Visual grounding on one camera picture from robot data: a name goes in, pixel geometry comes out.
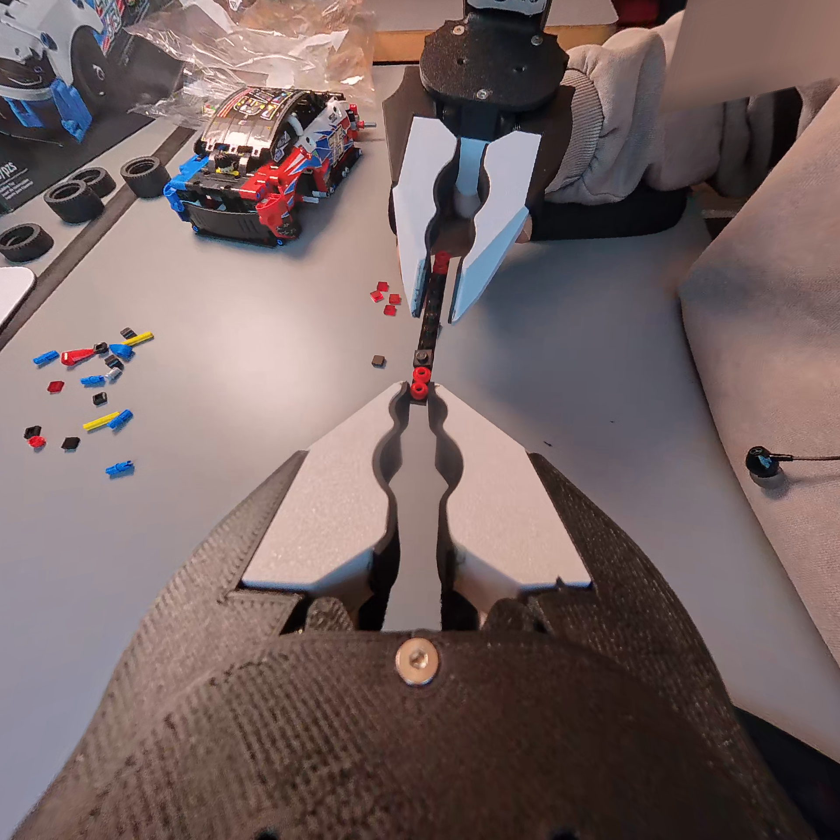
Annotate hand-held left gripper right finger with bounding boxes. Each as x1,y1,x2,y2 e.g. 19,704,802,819
430,382,593,630

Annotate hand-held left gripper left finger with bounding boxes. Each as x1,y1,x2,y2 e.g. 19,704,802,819
240,382,404,623

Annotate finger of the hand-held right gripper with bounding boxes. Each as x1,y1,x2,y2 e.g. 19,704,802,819
448,133,544,324
392,115,459,319

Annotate long black lego plate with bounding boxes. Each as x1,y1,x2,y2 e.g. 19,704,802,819
410,249,455,403

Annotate person's right forearm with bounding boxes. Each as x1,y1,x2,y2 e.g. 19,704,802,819
545,13,690,201

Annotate red black lego car model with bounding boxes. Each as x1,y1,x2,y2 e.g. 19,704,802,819
163,85,378,249

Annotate black rubber lego tire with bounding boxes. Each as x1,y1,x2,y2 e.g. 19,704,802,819
69,167,118,198
0,223,55,263
44,180,106,224
120,156,170,199

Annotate black lego set box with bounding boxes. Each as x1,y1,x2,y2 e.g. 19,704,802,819
0,0,191,216

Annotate black chair armrest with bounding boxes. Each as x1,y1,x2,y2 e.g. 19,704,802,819
532,184,686,242

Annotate clear plastic bag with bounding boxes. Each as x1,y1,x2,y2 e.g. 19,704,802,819
123,0,378,131

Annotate person's beige hoodie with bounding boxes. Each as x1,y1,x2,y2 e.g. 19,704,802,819
646,79,840,664

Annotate black table divider strip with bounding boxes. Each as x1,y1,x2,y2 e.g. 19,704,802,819
0,128,198,352

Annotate black chair seat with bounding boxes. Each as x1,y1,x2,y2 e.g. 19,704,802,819
738,709,840,840

